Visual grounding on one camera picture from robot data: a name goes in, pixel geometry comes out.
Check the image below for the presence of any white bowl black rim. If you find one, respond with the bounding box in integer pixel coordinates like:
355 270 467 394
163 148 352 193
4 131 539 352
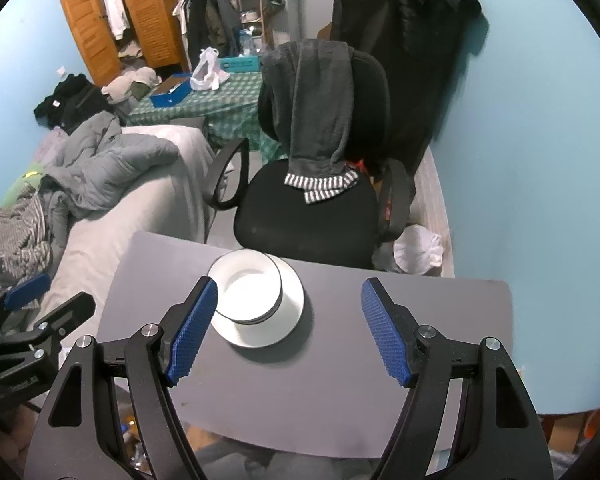
208 249 283 325

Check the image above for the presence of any white plate stack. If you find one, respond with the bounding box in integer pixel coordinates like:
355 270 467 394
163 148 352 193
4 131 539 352
208 249 304 349

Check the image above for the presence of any striped grey clothing pile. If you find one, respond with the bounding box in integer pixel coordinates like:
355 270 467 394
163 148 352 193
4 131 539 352
0 183 52 287

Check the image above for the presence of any grey bed mattress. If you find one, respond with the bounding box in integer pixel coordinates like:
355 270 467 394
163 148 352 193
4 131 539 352
29 125 215 346

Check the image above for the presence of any grey puffy jacket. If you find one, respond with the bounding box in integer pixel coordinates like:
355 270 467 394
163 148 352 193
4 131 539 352
38 112 180 223

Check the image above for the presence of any black clothes pile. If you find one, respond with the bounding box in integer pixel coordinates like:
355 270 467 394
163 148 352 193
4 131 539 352
33 74 112 134

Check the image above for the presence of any white plastic bag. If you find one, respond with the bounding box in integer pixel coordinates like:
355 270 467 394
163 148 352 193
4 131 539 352
372 224 444 275

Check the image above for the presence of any blue flat box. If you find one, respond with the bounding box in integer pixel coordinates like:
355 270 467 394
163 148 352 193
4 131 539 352
149 73 192 108

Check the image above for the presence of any black office chair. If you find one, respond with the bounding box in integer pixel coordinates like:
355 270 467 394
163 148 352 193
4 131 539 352
202 39 416 269

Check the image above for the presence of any green checkered tablecloth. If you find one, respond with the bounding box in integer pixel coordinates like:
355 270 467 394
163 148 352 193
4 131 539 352
126 72 285 164

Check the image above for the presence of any white bag on table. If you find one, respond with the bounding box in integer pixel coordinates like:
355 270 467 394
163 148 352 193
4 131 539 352
189 47 230 91

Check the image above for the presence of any wooden louvered wardrobe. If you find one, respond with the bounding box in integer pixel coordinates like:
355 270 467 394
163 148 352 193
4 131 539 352
59 0 186 87

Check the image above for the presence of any dark grey striped towel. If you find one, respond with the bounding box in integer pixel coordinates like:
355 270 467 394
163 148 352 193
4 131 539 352
261 39 358 205

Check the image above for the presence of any black hanging coat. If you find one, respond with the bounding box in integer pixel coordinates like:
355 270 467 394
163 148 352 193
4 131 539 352
330 0 481 174

